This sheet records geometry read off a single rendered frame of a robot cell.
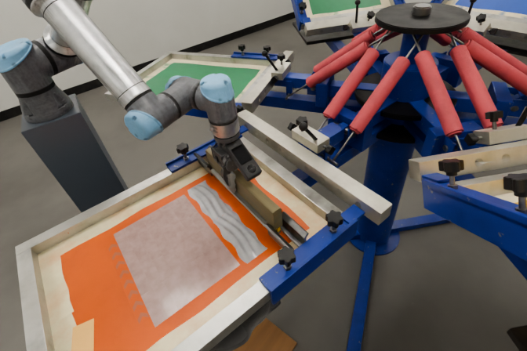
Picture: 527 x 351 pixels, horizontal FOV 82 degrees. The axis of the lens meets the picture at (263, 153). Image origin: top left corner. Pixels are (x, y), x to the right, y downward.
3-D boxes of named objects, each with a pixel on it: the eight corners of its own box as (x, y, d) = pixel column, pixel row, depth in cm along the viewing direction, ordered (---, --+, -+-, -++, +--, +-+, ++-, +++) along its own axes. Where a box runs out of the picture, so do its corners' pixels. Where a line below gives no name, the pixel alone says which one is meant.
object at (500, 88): (436, 208, 90) (448, 179, 83) (272, 110, 141) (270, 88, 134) (544, 103, 125) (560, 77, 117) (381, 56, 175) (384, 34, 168)
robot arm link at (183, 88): (148, 87, 75) (181, 95, 70) (180, 69, 81) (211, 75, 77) (158, 114, 80) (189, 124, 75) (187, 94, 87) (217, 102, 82)
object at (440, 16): (379, 275, 171) (449, 32, 85) (327, 230, 197) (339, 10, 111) (419, 235, 188) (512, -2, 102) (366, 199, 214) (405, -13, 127)
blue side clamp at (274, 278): (273, 305, 72) (270, 291, 68) (260, 290, 76) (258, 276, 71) (356, 235, 85) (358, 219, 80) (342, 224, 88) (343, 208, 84)
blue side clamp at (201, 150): (176, 183, 108) (170, 169, 104) (170, 176, 112) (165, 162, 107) (244, 146, 121) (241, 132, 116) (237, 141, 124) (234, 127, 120)
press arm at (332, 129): (310, 161, 103) (309, 150, 100) (297, 153, 107) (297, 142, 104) (343, 139, 110) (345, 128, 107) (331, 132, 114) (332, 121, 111)
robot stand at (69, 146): (141, 277, 185) (21, 110, 108) (169, 262, 191) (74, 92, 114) (149, 302, 172) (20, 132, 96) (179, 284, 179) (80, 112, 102)
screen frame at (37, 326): (52, 482, 52) (40, 480, 50) (22, 254, 90) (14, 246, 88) (354, 229, 85) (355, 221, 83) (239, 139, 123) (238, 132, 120)
